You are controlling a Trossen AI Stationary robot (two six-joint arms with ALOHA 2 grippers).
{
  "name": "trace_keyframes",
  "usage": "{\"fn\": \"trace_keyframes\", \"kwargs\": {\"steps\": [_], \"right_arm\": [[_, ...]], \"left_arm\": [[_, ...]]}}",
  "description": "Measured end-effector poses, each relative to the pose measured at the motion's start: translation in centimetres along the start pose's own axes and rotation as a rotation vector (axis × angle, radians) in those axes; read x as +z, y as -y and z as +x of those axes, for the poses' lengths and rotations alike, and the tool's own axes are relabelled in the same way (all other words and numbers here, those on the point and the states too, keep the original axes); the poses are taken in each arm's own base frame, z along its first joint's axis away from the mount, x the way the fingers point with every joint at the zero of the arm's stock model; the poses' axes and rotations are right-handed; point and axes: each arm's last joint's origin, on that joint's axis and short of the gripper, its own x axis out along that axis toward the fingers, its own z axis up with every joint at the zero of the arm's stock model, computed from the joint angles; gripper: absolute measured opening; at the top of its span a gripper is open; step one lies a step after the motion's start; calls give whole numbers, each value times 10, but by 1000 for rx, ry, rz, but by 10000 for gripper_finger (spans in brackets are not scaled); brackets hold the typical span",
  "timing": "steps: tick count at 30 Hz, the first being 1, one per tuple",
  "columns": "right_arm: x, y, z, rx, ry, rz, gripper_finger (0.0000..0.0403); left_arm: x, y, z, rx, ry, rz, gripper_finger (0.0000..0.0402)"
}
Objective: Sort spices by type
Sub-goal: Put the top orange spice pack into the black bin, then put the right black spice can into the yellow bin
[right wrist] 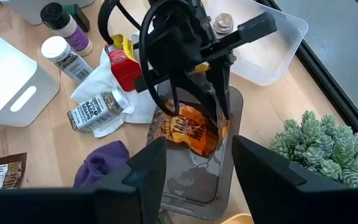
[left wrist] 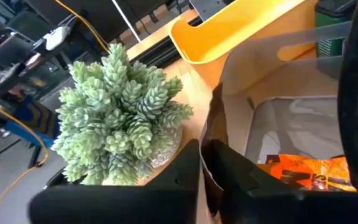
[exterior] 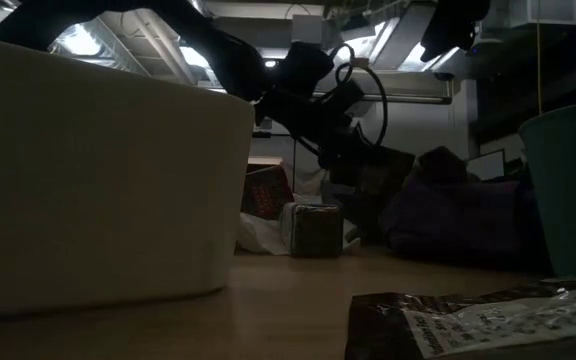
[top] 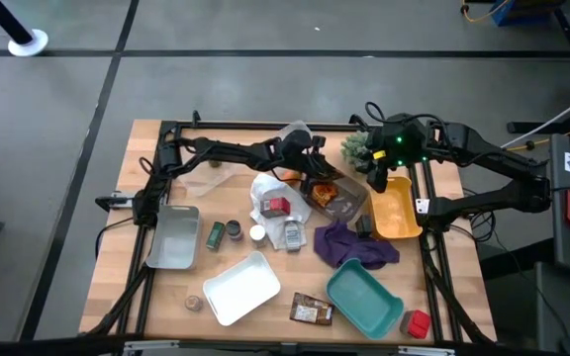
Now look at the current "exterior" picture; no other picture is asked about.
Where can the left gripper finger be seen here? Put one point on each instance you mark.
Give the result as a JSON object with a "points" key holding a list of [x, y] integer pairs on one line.
{"points": [[360, 152], [330, 157]]}

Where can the red spice box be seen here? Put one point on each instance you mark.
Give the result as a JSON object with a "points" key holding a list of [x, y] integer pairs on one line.
{"points": [[266, 192]]}

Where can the clear labelled spice bottle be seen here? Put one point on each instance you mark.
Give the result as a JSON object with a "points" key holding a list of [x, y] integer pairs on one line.
{"points": [[313, 230]]}

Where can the white cloth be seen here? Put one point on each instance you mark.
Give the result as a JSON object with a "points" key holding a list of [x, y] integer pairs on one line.
{"points": [[260, 235]]}

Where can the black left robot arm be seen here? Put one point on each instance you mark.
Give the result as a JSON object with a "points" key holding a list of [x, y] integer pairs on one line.
{"points": [[228, 55]]}

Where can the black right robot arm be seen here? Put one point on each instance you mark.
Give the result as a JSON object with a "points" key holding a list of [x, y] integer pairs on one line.
{"points": [[453, 25]]}

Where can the purple cloth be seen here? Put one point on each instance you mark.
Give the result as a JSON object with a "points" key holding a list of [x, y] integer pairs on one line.
{"points": [[458, 220]]}

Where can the white framed board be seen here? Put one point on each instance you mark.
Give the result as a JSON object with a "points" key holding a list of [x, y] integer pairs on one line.
{"points": [[488, 165]]}

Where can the brown packet white label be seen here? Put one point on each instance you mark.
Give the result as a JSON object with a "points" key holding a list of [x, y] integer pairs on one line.
{"points": [[468, 325]]}

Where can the teal plastic tray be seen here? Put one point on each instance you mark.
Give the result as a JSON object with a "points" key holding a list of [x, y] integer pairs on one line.
{"points": [[573, 190]]}

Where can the white plastic tray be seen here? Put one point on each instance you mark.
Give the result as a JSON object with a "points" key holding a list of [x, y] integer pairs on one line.
{"points": [[93, 190]]}

